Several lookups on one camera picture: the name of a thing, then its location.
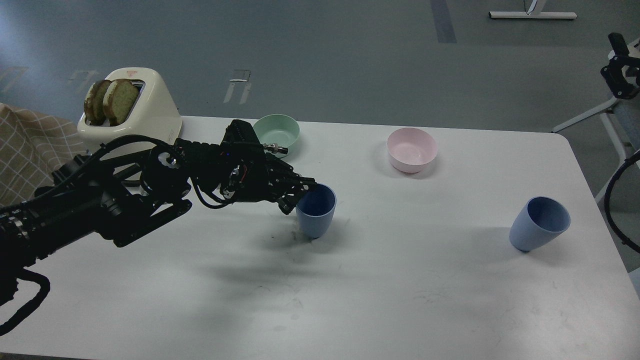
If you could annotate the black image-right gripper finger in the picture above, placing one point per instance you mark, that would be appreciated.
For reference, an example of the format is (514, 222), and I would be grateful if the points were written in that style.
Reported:
(613, 73)

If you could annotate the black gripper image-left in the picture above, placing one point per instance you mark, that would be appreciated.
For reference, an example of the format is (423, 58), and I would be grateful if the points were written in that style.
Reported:
(250, 175)

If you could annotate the blue cup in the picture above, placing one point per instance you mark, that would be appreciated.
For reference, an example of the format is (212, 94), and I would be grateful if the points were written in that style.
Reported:
(541, 220)
(315, 211)

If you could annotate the green bowl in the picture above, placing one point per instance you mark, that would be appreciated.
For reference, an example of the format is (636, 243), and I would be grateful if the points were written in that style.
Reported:
(278, 129)

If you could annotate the pink bowl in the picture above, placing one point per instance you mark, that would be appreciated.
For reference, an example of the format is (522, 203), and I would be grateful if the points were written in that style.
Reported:
(411, 150)

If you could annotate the white stand base bar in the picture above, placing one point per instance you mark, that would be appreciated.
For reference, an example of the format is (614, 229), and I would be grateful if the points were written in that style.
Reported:
(570, 16)

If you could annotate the cream toaster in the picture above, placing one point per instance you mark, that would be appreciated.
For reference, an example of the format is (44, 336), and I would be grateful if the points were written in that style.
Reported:
(153, 113)

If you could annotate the toast slice front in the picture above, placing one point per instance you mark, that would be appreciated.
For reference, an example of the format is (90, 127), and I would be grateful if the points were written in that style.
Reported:
(119, 100)

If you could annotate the toast slice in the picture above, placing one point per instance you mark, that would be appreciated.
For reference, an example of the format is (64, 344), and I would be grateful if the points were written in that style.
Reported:
(93, 103)
(119, 100)

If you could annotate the toast slice back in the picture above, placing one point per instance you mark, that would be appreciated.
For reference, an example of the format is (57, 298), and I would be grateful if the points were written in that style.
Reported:
(93, 103)

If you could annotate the white metal frame right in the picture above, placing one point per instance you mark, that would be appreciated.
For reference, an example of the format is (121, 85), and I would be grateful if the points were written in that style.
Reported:
(603, 137)

